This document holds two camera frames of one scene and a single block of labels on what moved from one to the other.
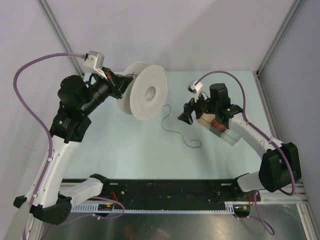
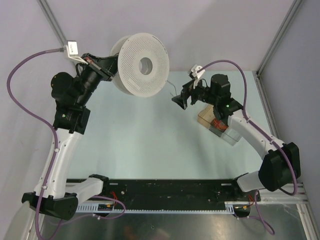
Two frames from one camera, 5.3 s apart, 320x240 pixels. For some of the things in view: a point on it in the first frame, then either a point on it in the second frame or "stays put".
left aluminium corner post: [47, 10] stays put
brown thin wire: [172, 131] -> [173, 85]
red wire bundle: [220, 126] stays put
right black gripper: [186, 116] -> [188, 90]
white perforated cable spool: [145, 97] -> [143, 64]
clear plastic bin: [231, 137] stays put
